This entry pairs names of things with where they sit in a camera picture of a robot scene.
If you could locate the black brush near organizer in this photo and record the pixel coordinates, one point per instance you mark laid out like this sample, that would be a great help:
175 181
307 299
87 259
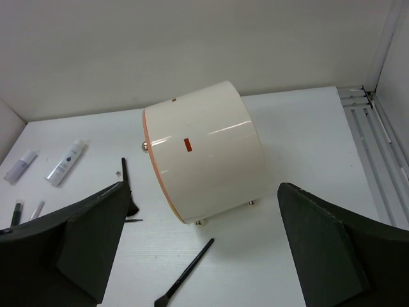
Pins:
133 209

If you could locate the clear silver makeup stick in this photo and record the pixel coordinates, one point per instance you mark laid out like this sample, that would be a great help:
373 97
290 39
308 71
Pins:
37 211

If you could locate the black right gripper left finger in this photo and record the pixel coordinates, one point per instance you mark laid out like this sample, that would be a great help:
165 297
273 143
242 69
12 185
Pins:
64 258

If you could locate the thin black eyeliner pencil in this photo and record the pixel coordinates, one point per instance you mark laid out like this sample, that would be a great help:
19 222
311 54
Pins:
133 220

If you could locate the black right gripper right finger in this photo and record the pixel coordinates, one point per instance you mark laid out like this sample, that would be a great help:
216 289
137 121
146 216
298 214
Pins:
343 258

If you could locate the black brush front centre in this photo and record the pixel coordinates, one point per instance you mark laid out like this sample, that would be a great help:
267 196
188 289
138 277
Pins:
163 301

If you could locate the aluminium rail frame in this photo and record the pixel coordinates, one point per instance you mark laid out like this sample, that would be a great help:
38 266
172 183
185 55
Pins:
384 163

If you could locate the dark green gold pencil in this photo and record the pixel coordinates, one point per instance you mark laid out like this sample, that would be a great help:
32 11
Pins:
17 213

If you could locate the small white lilac tube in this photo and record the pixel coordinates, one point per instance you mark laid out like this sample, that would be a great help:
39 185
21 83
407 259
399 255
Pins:
20 167

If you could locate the white blue-print tube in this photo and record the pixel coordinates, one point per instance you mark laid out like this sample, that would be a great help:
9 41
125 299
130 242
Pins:
66 163

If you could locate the cream round drawer organizer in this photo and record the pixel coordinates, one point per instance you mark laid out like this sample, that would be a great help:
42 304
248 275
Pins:
205 152

